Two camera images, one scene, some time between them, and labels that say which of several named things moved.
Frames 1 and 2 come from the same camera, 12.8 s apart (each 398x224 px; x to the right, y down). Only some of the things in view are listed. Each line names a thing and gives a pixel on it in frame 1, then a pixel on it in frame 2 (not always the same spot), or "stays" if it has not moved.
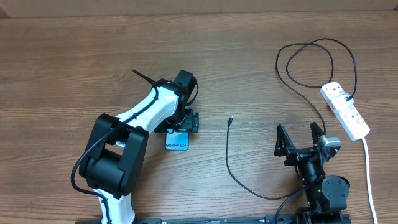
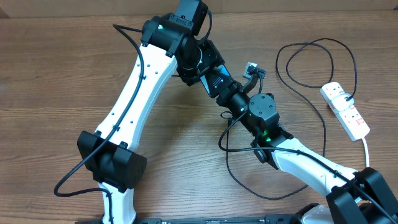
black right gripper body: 296,156 to 231,97
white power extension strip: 352,122 stays
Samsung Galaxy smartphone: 177,139 to 213,76
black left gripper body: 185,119 to 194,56
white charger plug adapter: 340,102 stays
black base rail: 268,219 stays
